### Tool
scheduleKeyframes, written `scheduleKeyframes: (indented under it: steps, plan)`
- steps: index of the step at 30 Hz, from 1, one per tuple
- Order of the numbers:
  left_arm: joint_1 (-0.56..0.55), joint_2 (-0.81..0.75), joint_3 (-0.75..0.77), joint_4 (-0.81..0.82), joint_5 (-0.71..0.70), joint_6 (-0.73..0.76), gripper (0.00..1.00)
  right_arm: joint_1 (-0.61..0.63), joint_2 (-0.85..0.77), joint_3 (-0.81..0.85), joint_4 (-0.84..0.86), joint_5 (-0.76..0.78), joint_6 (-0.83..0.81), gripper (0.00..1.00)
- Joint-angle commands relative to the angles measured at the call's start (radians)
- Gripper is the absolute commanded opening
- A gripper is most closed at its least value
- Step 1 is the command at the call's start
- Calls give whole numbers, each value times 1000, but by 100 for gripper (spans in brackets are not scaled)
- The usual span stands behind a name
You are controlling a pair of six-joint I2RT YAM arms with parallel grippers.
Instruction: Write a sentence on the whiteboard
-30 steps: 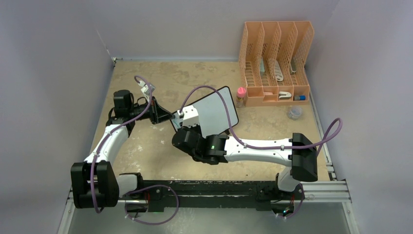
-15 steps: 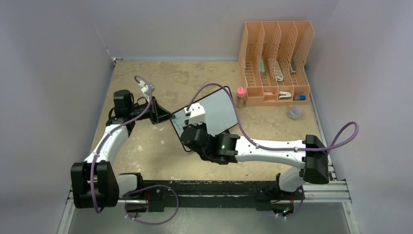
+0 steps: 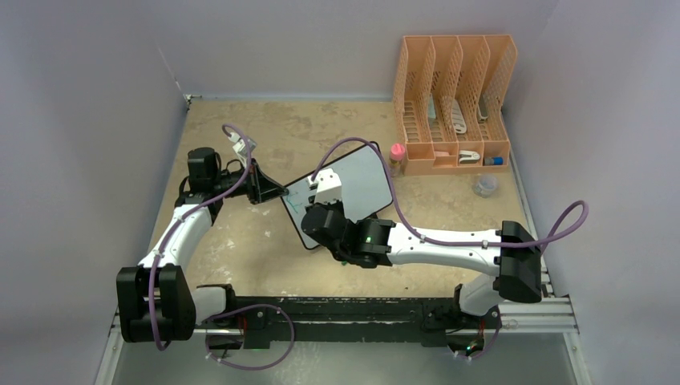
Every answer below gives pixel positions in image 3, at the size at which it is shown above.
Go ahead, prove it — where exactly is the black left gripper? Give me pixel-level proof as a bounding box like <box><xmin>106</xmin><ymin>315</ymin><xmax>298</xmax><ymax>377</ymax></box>
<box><xmin>212</xmin><ymin>159</ymin><xmax>288</xmax><ymax>205</ymax></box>

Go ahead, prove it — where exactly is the white whiteboard black frame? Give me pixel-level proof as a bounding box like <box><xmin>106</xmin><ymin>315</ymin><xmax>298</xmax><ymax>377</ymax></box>
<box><xmin>281</xmin><ymin>144</ymin><xmax>393</xmax><ymax>250</ymax></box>

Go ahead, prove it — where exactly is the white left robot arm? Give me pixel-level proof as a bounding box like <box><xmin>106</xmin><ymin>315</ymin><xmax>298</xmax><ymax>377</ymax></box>
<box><xmin>116</xmin><ymin>147</ymin><xmax>288</xmax><ymax>350</ymax></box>

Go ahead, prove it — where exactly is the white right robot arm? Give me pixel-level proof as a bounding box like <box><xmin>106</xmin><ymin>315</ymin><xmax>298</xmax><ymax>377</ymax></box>
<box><xmin>300</xmin><ymin>205</ymin><xmax>542</xmax><ymax>326</ymax></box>

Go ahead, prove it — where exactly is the pink cartoon bottle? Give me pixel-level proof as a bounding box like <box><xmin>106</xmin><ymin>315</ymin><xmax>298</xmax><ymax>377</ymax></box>
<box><xmin>387</xmin><ymin>143</ymin><xmax>407</xmax><ymax>178</ymax></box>

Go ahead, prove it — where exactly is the white stapler in organizer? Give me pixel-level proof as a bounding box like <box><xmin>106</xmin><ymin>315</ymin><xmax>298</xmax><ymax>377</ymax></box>
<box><xmin>458</xmin><ymin>150</ymin><xmax>481</xmax><ymax>164</ymax></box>

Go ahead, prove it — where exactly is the white long tool in organizer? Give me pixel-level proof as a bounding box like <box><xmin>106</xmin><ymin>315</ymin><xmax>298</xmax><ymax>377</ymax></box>
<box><xmin>451</xmin><ymin>99</ymin><xmax>468</xmax><ymax>135</ymax></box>

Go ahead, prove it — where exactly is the peach plastic file organizer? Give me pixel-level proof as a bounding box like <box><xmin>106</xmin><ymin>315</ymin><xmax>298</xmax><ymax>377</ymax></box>
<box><xmin>392</xmin><ymin>34</ymin><xmax>518</xmax><ymax>176</ymax></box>

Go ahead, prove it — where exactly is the clear small plastic jar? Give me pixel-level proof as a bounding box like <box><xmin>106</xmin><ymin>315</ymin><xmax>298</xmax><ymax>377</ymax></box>
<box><xmin>472</xmin><ymin>174</ymin><xmax>499</xmax><ymax>198</ymax></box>

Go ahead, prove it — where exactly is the blue capped item in organizer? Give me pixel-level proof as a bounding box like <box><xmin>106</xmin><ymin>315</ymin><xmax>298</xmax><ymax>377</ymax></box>
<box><xmin>483</xmin><ymin>156</ymin><xmax>504</xmax><ymax>166</ymax></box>

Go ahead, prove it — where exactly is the grey tool in organizer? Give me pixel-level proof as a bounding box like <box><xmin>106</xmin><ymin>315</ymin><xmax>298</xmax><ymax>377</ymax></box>
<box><xmin>476</xmin><ymin>95</ymin><xmax>489</xmax><ymax>123</ymax></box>

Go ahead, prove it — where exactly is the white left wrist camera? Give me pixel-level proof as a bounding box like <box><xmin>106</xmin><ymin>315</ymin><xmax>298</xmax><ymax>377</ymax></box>
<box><xmin>229</xmin><ymin>132</ymin><xmax>257</xmax><ymax>167</ymax></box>

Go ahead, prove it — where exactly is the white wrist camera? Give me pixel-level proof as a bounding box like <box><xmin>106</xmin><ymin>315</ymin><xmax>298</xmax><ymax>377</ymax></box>
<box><xmin>306</xmin><ymin>168</ymin><xmax>342</xmax><ymax>205</ymax></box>
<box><xmin>229</xmin><ymin>132</ymin><xmax>257</xmax><ymax>167</ymax></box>

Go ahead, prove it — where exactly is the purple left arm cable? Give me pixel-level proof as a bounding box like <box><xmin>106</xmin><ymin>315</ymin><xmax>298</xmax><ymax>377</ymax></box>
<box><xmin>148</xmin><ymin>124</ymin><xmax>254</xmax><ymax>352</ymax></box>

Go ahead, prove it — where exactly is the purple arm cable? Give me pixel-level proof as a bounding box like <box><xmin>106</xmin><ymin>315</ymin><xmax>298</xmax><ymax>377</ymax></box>
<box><xmin>148</xmin><ymin>124</ymin><xmax>254</xmax><ymax>352</ymax></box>
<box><xmin>310</xmin><ymin>137</ymin><xmax>589</xmax><ymax>251</ymax></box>

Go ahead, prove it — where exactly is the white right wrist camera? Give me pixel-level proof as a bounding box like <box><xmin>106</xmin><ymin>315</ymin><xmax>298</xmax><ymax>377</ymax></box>
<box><xmin>306</xmin><ymin>168</ymin><xmax>342</xmax><ymax>205</ymax></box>

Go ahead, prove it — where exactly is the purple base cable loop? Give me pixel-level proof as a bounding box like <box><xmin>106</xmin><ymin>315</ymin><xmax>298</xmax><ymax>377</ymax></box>
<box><xmin>204</xmin><ymin>303</ymin><xmax>295</xmax><ymax>374</ymax></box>

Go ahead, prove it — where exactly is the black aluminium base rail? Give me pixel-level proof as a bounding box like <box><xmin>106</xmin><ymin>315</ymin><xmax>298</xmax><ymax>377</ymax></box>
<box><xmin>110</xmin><ymin>294</ymin><xmax>579</xmax><ymax>352</ymax></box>

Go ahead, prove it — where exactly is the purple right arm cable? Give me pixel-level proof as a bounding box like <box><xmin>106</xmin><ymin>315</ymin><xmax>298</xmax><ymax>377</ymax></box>
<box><xmin>310</xmin><ymin>137</ymin><xmax>589</xmax><ymax>251</ymax></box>

